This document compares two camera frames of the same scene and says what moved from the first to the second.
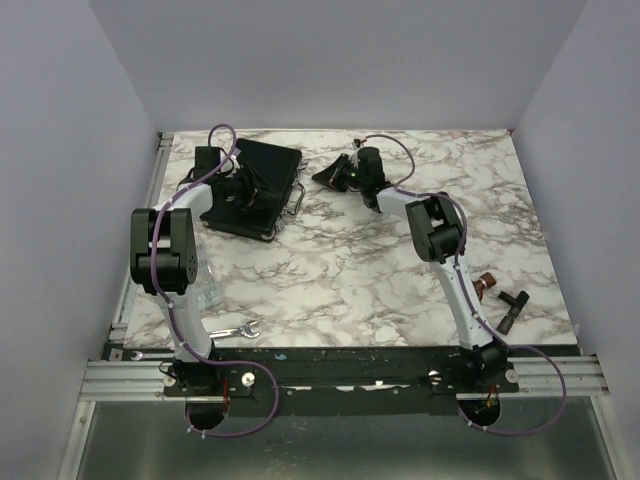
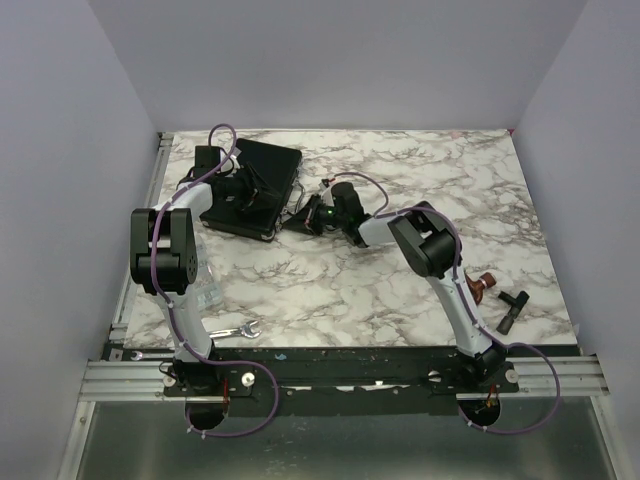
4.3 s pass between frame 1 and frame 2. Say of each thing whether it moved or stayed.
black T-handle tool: stayed
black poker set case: stayed
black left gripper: stayed
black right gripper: moved
